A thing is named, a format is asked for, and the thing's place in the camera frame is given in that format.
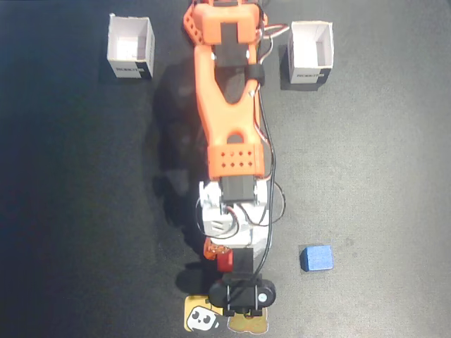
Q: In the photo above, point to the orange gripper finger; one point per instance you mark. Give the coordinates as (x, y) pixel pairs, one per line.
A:
(211, 250)

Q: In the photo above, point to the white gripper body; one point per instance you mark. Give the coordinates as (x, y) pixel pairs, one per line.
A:
(244, 260)

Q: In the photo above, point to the red cube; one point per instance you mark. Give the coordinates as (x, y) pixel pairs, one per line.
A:
(225, 261)

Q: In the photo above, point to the blue cube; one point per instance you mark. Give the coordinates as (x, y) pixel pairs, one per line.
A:
(317, 258)

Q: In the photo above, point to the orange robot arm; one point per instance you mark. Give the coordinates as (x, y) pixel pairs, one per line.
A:
(222, 119)

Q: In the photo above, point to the white cardboard box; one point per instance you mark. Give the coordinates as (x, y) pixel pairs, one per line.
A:
(310, 45)
(130, 38)

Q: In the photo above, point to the yellow robot face sticker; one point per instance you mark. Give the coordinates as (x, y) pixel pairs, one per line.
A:
(197, 317)

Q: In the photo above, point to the brown hugging face sticker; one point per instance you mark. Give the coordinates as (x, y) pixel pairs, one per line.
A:
(246, 324)

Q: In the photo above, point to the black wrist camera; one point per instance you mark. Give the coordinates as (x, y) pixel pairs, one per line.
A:
(239, 295)

